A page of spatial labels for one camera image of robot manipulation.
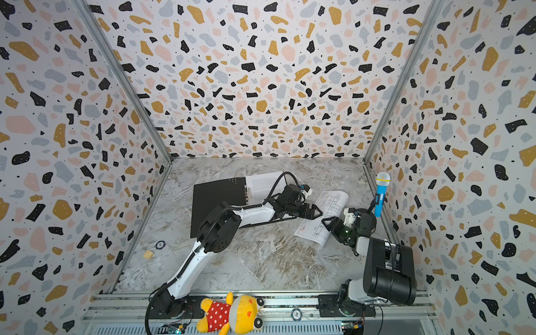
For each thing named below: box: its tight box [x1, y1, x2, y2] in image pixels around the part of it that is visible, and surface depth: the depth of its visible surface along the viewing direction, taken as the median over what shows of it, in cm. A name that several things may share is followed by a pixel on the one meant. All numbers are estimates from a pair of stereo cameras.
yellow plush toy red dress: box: [196, 291, 265, 335], surface depth 68 cm
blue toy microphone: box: [374, 171, 392, 218], surface depth 81 cm
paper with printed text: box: [245, 171, 298, 206], surface depth 112 cm
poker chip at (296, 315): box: [291, 308, 303, 322], surface depth 74 cm
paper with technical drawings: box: [293, 190, 349, 248], surface depth 94 cm
